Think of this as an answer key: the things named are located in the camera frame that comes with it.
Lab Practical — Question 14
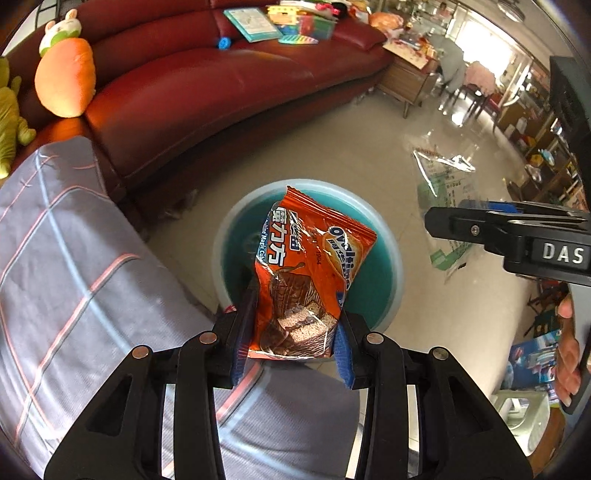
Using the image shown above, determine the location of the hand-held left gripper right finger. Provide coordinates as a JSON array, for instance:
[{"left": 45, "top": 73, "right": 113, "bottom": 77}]
[{"left": 333, "top": 309, "right": 534, "bottom": 480}]

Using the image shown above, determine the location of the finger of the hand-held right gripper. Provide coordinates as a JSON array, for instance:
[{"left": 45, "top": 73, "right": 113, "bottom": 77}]
[
  {"left": 424, "top": 205, "right": 529, "bottom": 254},
  {"left": 455, "top": 198, "right": 591, "bottom": 219}
]

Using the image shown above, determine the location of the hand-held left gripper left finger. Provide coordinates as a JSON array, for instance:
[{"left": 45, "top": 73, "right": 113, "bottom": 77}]
[{"left": 44, "top": 281, "right": 259, "bottom": 480}]

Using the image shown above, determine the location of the teal plastic bin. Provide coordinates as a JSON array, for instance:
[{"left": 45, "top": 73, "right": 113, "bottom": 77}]
[{"left": 211, "top": 179, "right": 406, "bottom": 365}]

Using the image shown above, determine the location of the orange snack wrapper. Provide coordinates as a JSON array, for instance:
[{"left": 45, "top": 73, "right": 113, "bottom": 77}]
[{"left": 247, "top": 185, "right": 378, "bottom": 361}]

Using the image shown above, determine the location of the person's right hand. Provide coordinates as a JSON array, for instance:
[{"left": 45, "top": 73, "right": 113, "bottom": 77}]
[{"left": 556, "top": 293, "right": 583, "bottom": 407}]

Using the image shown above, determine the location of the clear plastic bag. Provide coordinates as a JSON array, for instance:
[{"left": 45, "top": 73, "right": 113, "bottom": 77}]
[{"left": 411, "top": 145, "right": 485, "bottom": 283}]

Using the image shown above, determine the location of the wooden shelf unit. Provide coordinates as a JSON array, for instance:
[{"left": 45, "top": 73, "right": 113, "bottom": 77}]
[{"left": 499, "top": 60, "right": 589, "bottom": 204}]

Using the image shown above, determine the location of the blue printed box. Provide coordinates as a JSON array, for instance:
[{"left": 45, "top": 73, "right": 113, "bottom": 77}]
[{"left": 505, "top": 332, "right": 561, "bottom": 393}]

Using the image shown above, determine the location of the chair with pink cloth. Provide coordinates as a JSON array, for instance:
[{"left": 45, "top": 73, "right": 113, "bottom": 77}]
[{"left": 464, "top": 62, "right": 497, "bottom": 119}]

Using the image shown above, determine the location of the wooden cabinet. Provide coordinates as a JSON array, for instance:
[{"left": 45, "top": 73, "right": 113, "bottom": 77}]
[{"left": 381, "top": 41, "right": 439, "bottom": 119}]

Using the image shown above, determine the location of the white plastic stool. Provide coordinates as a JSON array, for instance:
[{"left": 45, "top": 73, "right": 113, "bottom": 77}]
[{"left": 492, "top": 390, "right": 552, "bottom": 450}]

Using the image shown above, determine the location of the grey plaid tablecloth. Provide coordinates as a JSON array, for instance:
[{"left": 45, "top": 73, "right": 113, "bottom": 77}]
[{"left": 0, "top": 136, "right": 361, "bottom": 480}]

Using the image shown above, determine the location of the orange plush toy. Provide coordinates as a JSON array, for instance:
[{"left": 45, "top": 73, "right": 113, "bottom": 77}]
[{"left": 369, "top": 11, "right": 404, "bottom": 35}]

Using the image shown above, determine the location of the dark red leather sofa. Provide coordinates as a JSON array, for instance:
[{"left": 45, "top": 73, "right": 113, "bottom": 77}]
[{"left": 0, "top": 0, "right": 393, "bottom": 217}]

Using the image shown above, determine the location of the teal picture book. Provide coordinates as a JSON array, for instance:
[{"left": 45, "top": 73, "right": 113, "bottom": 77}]
[{"left": 224, "top": 7, "right": 283, "bottom": 43}]

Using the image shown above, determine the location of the orange carrot plush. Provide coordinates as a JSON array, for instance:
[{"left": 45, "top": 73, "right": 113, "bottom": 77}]
[{"left": 34, "top": 9, "right": 97, "bottom": 118}]

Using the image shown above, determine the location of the green dinosaur plush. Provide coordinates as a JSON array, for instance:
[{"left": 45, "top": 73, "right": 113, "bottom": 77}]
[{"left": 0, "top": 55, "right": 37, "bottom": 180}]

